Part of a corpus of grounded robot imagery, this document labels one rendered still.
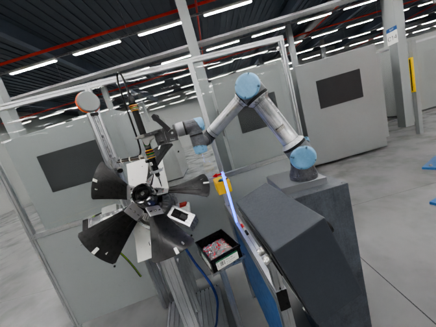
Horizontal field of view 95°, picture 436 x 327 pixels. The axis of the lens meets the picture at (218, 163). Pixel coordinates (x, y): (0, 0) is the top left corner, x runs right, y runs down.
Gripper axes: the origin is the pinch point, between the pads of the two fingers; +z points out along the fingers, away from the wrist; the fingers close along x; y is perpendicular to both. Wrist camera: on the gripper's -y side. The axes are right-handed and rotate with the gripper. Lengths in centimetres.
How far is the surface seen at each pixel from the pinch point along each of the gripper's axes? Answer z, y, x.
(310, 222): -40, 26, -82
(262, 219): -34, 27, -73
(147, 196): 4.2, 30.8, -6.6
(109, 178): 24.1, 17.1, 7.6
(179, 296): 11, 105, 8
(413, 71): -524, 10, 264
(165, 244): 0, 52, -21
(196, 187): -21.6, 34.4, -4.9
